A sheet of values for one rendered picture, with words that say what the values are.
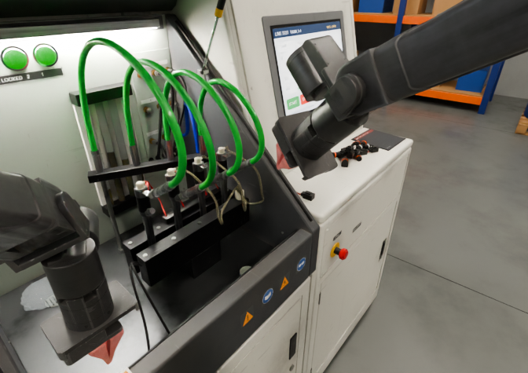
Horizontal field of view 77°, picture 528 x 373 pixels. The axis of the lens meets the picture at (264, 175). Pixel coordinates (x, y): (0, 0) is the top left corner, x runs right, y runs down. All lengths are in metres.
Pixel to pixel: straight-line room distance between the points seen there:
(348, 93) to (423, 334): 1.74
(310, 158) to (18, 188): 0.35
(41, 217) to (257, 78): 0.74
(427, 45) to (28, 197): 0.38
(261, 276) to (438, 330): 1.42
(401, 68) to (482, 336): 1.89
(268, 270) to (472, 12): 0.63
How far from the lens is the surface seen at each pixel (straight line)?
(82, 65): 0.81
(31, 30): 0.90
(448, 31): 0.32
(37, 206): 0.37
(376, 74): 0.35
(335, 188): 1.04
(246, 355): 0.91
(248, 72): 0.97
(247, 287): 0.75
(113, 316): 0.51
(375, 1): 6.03
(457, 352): 2.02
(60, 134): 0.98
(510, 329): 2.24
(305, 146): 0.47
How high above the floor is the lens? 1.50
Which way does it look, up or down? 29 degrees down
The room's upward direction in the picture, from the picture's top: straight up
